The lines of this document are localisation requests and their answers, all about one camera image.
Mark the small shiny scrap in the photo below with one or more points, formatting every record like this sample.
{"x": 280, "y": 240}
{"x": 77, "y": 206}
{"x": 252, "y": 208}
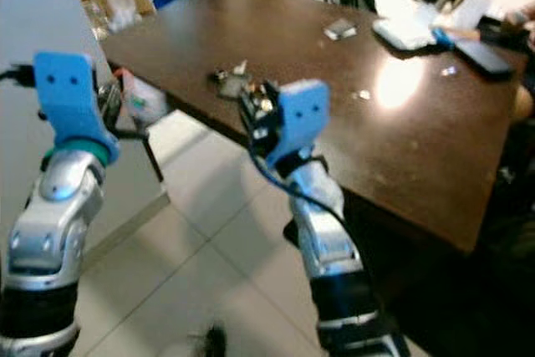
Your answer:
{"x": 451, "y": 71}

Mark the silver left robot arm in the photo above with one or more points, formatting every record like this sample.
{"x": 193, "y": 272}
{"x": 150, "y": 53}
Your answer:
{"x": 50, "y": 232}

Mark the dark brown wooden table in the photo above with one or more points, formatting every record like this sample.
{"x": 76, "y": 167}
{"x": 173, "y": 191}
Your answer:
{"x": 384, "y": 140}

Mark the white paper sheet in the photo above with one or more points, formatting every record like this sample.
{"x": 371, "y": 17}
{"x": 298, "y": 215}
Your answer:
{"x": 468, "y": 7}

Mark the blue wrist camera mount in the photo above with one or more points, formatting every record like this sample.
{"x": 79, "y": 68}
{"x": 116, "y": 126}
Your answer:
{"x": 301, "y": 119}
{"x": 68, "y": 102}

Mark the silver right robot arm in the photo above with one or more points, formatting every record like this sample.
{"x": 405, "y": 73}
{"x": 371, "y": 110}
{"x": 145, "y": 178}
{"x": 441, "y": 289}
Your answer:
{"x": 334, "y": 240}

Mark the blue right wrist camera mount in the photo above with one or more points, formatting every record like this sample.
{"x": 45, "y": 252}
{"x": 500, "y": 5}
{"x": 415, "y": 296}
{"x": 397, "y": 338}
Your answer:
{"x": 301, "y": 119}

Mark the white orange green packet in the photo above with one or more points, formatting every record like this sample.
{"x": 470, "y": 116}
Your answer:
{"x": 149, "y": 99}

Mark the black closed laptop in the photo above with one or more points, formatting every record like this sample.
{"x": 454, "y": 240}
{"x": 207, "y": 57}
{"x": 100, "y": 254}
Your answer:
{"x": 483, "y": 58}

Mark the black robot foot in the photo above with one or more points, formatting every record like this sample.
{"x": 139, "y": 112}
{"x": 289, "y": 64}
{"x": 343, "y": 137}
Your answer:
{"x": 215, "y": 342}

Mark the small silver flat object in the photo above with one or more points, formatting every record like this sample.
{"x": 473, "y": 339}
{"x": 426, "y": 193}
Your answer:
{"x": 340, "y": 29}

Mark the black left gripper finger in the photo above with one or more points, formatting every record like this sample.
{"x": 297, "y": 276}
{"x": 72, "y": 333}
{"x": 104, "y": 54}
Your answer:
{"x": 152, "y": 160}

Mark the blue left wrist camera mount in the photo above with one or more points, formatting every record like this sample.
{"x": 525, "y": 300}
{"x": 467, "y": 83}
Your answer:
{"x": 68, "y": 102}

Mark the key bunch with black fob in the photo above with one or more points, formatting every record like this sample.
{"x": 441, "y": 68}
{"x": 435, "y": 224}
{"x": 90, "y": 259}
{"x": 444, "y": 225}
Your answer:
{"x": 230, "y": 79}

